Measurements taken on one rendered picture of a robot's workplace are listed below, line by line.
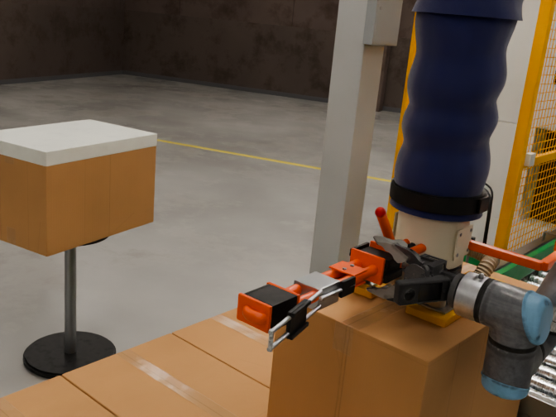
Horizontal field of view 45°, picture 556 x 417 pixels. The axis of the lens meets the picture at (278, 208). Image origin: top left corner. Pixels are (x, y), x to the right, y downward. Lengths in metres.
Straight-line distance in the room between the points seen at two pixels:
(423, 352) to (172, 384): 0.82
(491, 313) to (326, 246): 1.90
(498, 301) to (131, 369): 1.13
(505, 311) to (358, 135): 1.82
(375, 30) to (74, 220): 1.44
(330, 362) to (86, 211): 1.46
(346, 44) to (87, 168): 1.21
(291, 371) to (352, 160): 1.56
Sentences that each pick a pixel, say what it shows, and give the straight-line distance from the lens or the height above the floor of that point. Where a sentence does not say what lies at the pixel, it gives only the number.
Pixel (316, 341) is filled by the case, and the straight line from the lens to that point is 1.53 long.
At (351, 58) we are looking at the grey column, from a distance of 2.97.
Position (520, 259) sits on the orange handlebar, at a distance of 1.63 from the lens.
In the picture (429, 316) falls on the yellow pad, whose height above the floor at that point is 0.96.
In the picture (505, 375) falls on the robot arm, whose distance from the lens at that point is 1.36.
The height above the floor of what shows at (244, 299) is 1.09.
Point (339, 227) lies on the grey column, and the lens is 3.08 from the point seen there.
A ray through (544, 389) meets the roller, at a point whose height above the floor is 0.53.
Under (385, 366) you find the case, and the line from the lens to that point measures 1.43.
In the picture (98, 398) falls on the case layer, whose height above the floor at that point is 0.54.
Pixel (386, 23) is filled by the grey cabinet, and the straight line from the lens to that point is 2.96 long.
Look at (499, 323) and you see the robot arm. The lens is 1.32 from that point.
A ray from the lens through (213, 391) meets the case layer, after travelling 1.94.
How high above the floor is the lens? 1.58
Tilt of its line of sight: 17 degrees down
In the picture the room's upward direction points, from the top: 5 degrees clockwise
